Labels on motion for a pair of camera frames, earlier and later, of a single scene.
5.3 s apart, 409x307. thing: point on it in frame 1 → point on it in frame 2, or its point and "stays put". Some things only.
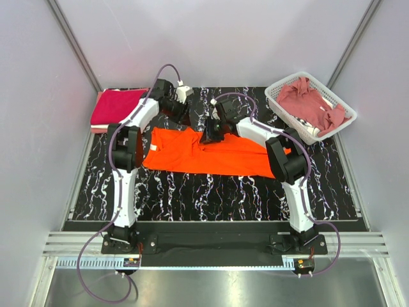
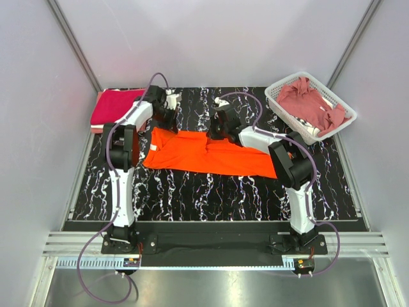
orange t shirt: [182, 149] stays put
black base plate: [206, 244] stays put
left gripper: [181, 118] → [171, 124]
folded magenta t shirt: [112, 106] stays put
